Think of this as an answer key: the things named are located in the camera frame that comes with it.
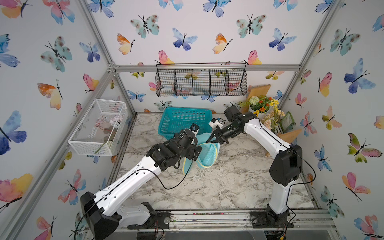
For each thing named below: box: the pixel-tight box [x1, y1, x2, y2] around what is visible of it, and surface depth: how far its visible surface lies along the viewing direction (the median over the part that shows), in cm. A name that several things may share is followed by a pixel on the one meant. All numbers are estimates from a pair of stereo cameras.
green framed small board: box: [280, 111, 295, 133], surface depth 113 cm
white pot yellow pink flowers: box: [253, 99, 286, 135], surface depth 88 cm
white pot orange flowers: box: [243, 95, 273, 118], surface depth 98 cm
